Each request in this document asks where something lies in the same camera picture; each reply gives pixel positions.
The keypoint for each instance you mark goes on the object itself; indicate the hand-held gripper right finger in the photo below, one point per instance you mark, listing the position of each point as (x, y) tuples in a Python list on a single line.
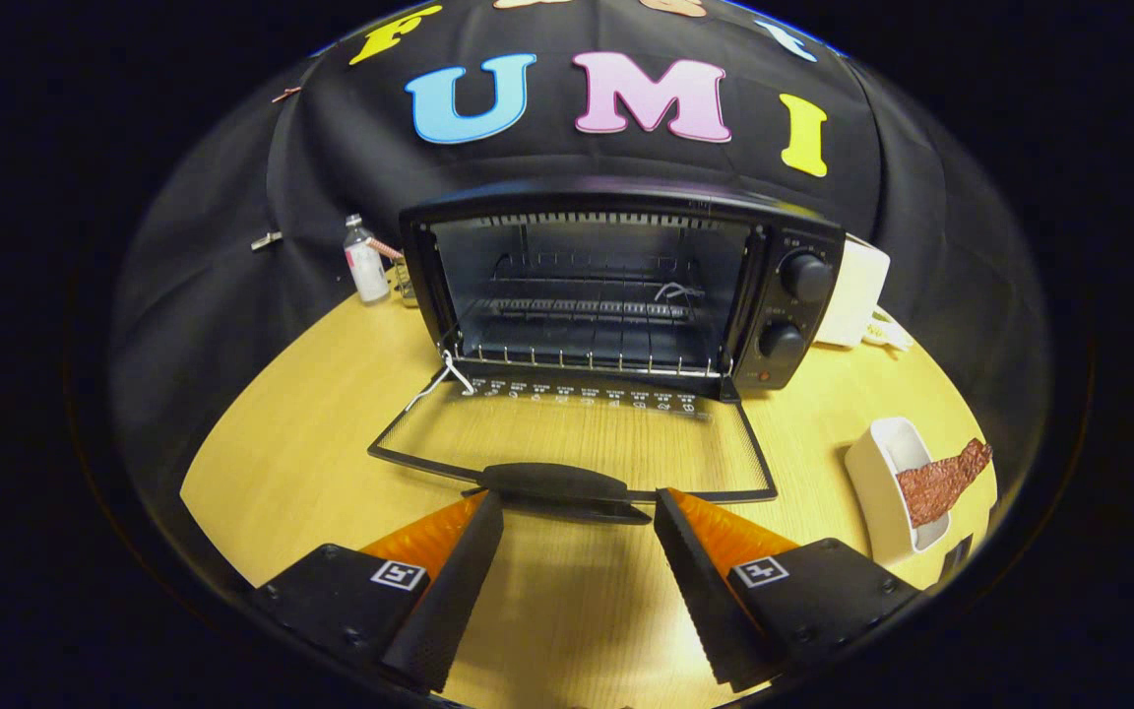
[(710, 606)]

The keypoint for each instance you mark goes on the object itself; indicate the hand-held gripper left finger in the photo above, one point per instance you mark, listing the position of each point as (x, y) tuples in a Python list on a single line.
[(449, 606)]

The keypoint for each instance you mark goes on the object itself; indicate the brown meat piece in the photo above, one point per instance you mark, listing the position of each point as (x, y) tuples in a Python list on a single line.
[(931, 487)]

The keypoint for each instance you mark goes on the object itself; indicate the black toaster oven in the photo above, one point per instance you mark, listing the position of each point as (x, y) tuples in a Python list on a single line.
[(793, 325)]

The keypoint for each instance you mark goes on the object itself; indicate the white slot toaster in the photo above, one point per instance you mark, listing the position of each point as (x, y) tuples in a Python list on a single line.
[(857, 290)]

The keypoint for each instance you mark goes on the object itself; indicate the white rectangular dish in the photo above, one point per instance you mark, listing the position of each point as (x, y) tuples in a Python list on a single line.
[(872, 483)]

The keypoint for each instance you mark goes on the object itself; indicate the white divided bean dish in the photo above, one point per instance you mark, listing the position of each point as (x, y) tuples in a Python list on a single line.
[(887, 335)]

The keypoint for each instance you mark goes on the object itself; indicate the clear plastic bottle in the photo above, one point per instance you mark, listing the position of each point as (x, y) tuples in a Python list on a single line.
[(367, 271)]

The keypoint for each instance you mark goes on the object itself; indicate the pink stick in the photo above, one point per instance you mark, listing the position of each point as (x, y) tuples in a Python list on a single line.
[(386, 247)]

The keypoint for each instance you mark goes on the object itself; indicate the silver cloth clip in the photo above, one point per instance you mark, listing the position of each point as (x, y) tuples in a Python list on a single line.
[(267, 240)]

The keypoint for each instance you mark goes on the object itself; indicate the black backdrop cloth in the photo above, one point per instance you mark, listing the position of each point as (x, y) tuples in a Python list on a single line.
[(626, 162)]

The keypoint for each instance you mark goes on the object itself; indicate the pink cloth clip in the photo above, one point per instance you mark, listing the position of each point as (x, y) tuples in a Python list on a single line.
[(286, 95)]

